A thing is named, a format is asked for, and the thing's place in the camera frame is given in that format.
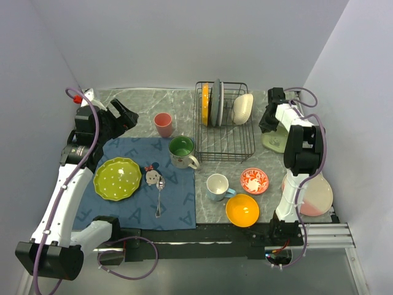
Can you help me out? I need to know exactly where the teal rim white plate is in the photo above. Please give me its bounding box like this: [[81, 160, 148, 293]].
[[217, 82, 224, 127]]

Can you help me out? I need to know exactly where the aluminium rail frame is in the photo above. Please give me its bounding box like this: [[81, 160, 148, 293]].
[[300, 223, 356, 249]]

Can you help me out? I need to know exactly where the orange bowl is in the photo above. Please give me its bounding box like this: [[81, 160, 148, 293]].
[[225, 194, 260, 228]]

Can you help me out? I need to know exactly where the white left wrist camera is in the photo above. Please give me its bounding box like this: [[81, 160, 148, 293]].
[[72, 88, 107, 111]]

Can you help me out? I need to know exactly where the blue floral plate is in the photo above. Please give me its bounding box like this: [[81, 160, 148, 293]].
[[210, 79, 220, 127]]

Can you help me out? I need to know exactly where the orange polka dot plate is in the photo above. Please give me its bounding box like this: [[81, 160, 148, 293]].
[[201, 83, 209, 127]]

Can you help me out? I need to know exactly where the green-inside floral mug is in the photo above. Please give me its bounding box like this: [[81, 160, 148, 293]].
[[168, 136, 200, 170]]

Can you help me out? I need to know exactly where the black wire dish rack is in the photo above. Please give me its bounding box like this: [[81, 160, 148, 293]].
[[193, 81, 255, 163]]

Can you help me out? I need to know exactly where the red white patterned dish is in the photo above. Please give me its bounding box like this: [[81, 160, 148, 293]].
[[240, 167, 269, 195]]

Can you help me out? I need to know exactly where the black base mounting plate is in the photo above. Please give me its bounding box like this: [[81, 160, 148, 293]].
[[84, 222, 308, 262]]

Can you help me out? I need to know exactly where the light blue mug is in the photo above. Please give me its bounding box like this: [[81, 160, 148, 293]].
[[206, 173, 237, 202]]

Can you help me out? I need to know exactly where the green polka dot plate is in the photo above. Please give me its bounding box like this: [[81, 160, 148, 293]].
[[93, 157, 142, 202]]

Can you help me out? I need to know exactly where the green square panda dish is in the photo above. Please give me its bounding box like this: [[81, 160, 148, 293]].
[[261, 125, 288, 154]]

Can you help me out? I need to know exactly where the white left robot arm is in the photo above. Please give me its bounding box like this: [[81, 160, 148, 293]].
[[15, 99, 139, 280]]

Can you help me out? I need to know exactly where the cartoon mouse spoon rest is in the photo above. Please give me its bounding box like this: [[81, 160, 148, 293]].
[[141, 162, 162, 186]]

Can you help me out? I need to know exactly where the cream square cartoon dish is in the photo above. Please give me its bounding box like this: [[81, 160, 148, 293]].
[[232, 93, 254, 125]]

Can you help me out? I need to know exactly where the silver spoon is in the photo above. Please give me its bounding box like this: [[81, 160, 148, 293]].
[[155, 176, 165, 218]]

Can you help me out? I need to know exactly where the blue letter-print cloth mat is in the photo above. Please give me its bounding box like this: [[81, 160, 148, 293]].
[[73, 138, 196, 230]]

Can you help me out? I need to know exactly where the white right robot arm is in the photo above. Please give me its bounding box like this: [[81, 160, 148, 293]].
[[259, 87, 327, 224]]

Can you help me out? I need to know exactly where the pink white round plate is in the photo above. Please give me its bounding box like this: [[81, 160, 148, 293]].
[[300, 173, 333, 217]]

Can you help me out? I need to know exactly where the pink plastic cup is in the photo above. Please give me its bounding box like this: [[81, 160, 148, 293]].
[[154, 112, 173, 138]]

